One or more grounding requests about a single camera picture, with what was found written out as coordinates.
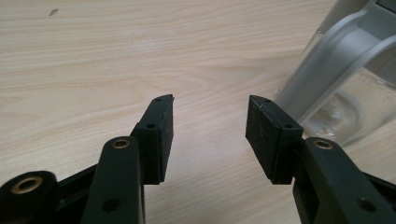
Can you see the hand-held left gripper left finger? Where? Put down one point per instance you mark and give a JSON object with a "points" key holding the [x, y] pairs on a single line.
{"points": [[155, 140]]}

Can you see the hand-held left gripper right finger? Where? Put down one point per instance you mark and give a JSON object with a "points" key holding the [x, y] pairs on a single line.
{"points": [[271, 140]]}

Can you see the clear plastic storage container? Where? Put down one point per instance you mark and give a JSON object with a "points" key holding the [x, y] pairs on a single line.
{"points": [[358, 102]]}

